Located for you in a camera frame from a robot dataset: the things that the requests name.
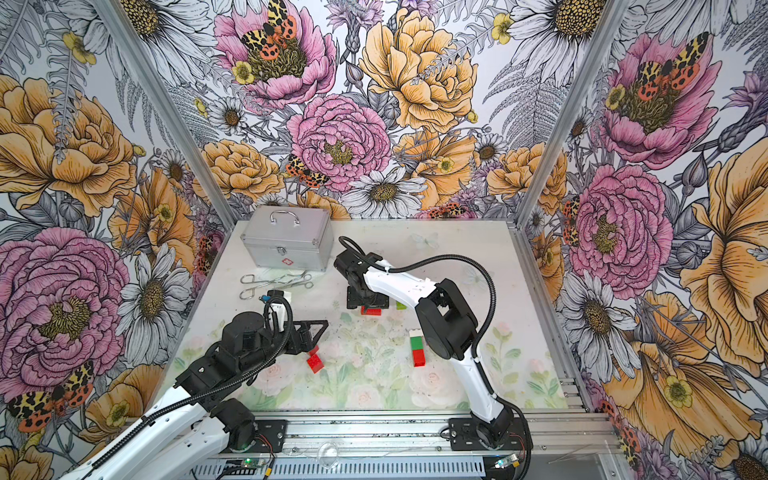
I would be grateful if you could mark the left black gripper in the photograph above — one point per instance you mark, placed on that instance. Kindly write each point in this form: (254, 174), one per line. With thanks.
(305, 339)

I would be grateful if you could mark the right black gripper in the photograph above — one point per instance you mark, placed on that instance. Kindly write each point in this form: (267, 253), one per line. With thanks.
(353, 301)

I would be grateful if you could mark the red long lego brick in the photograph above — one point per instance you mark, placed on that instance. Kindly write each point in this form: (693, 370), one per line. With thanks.
(371, 311)

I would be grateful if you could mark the red tall lego brick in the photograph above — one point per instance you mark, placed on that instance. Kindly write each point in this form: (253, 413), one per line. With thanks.
(418, 357)

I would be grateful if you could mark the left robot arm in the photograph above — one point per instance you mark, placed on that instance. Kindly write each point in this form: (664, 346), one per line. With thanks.
(198, 417)

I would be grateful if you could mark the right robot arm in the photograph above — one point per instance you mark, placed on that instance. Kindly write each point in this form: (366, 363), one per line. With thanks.
(450, 327)

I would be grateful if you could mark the red square lego brick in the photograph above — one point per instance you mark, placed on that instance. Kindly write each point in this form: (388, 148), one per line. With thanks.
(315, 363)

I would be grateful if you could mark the silver scissors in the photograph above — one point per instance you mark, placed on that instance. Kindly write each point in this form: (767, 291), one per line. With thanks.
(284, 279)

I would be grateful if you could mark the silver metal case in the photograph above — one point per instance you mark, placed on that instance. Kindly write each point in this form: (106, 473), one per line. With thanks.
(289, 237)

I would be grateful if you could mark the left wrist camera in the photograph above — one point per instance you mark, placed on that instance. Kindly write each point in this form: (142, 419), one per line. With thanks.
(277, 306)

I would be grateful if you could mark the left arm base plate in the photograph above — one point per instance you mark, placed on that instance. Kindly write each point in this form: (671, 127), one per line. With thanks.
(258, 436)

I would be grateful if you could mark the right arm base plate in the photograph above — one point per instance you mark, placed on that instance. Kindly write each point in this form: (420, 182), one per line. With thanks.
(471, 434)

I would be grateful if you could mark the aluminium front rail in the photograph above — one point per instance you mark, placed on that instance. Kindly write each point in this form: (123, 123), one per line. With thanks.
(391, 445)

